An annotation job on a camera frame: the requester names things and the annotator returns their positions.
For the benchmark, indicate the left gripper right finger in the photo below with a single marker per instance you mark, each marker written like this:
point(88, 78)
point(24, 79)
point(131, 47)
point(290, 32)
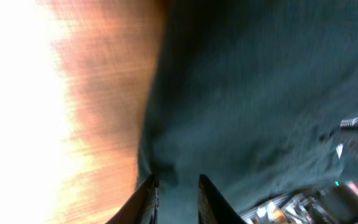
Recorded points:
point(212, 206)

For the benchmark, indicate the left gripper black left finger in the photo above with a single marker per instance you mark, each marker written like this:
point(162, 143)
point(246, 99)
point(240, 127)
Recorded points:
point(142, 206)

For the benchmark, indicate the black shorts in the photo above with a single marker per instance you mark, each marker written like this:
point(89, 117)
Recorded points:
point(249, 93)

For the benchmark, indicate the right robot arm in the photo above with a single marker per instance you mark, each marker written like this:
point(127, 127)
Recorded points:
point(339, 203)

